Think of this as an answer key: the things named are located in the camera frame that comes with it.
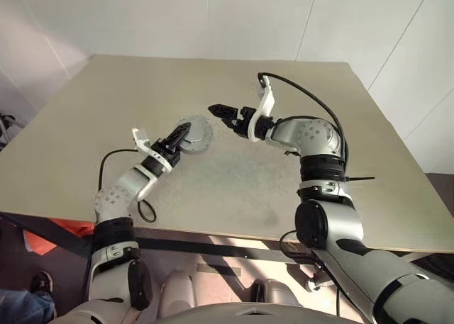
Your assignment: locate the blue jeans leg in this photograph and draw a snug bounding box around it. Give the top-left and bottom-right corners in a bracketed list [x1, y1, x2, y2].
[0, 290, 56, 324]

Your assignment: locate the grey hinged motor lid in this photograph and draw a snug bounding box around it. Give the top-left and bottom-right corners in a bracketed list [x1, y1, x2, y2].
[176, 114, 211, 145]

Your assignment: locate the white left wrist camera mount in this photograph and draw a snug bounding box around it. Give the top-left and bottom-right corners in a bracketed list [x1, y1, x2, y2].
[131, 126, 174, 173]

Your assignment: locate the grey round motor housing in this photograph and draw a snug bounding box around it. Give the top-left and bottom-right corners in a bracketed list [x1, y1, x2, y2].
[179, 123, 215, 156]

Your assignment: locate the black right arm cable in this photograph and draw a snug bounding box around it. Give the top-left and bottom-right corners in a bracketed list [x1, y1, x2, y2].
[257, 72, 350, 318]

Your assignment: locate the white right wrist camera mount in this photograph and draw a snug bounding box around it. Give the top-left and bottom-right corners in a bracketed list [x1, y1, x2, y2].
[248, 73, 277, 143]

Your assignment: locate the grey robot torso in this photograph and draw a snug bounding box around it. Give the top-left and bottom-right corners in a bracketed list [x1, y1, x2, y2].
[152, 298, 366, 324]

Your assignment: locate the white rounded robot leg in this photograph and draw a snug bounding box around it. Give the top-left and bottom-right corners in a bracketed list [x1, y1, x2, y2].
[250, 279, 303, 308]
[159, 269, 196, 310]

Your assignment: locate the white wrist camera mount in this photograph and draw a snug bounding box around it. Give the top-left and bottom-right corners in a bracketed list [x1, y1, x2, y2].
[131, 126, 174, 173]
[248, 73, 277, 143]

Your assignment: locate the black metal table crossbar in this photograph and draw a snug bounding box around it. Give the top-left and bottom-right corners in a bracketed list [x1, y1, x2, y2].
[0, 212, 317, 267]

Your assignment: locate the black zip tie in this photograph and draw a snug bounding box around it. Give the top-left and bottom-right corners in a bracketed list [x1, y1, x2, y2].
[341, 175, 376, 184]

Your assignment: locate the orange fabric object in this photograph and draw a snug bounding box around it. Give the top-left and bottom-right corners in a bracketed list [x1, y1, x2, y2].
[23, 217, 95, 257]

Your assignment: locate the dark sneaker shoe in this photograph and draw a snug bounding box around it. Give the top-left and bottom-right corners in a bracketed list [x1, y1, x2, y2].
[31, 270, 55, 297]

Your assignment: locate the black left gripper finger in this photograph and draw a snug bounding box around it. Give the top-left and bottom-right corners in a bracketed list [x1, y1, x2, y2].
[172, 124, 192, 152]
[165, 122, 189, 145]

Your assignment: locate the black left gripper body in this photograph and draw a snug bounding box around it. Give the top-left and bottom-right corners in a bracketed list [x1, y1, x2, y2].
[150, 138, 182, 166]

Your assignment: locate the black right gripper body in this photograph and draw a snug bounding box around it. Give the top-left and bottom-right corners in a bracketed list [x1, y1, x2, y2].
[229, 106, 259, 140]

